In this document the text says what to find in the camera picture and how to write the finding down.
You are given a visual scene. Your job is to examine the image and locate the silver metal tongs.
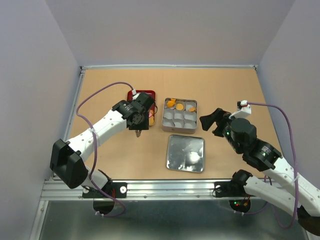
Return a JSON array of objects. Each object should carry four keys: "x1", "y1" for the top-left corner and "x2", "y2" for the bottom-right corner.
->
[{"x1": 135, "y1": 130, "x2": 142, "y2": 138}]

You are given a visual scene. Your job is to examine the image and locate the square cookie tin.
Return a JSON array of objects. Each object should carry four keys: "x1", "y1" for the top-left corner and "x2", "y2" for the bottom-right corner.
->
[{"x1": 161, "y1": 97, "x2": 198, "y2": 134}]

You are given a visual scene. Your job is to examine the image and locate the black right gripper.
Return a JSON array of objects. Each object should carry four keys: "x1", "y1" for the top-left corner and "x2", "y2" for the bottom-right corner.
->
[{"x1": 199, "y1": 107, "x2": 242, "y2": 154}]

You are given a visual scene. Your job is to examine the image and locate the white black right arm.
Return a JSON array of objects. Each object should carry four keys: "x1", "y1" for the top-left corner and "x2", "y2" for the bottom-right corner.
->
[{"x1": 199, "y1": 108, "x2": 320, "y2": 236}]

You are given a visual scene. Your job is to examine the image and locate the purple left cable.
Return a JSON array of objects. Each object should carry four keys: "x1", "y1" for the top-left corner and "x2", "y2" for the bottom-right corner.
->
[{"x1": 75, "y1": 81, "x2": 137, "y2": 218}]

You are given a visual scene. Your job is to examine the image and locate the silver tin lid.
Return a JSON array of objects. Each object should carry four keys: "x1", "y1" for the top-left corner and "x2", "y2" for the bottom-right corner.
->
[{"x1": 166, "y1": 134, "x2": 205, "y2": 174}]

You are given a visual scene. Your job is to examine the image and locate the round tan biscuit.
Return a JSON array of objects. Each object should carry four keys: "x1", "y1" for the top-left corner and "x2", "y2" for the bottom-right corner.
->
[
  {"x1": 175, "y1": 103, "x2": 185, "y2": 111},
  {"x1": 148, "y1": 116, "x2": 155, "y2": 126}
]

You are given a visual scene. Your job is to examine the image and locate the orange cat-shaped cookie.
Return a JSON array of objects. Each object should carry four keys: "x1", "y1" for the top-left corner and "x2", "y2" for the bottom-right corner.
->
[{"x1": 166, "y1": 98, "x2": 176, "y2": 108}]

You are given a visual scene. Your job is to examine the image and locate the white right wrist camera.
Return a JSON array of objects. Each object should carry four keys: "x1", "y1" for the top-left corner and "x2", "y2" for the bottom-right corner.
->
[{"x1": 229, "y1": 100, "x2": 252, "y2": 119}]

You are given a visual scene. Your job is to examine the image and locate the tan flower cookie left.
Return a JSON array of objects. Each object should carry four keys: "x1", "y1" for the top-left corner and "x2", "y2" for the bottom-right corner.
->
[{"x1": 188, "y1": 107, "x2": 197, "y2": 113}]

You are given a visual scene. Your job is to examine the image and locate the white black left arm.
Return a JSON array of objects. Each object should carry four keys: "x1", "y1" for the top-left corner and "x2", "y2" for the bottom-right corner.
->
[{"x1": 49, "y1": 92, "x2": 155, "y2": 197}]

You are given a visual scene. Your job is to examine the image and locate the aluminium front rail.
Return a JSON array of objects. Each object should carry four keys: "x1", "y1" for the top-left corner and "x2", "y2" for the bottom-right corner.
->
[{"x1": 41, "y1": 177, "x2": 283, "y2": 201}]

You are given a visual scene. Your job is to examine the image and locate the red rectangular tray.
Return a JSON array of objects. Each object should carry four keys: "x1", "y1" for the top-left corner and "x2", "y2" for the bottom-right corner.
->
[{"x1": 126, "y1": 90, "x2": 157, "y2": 121}]

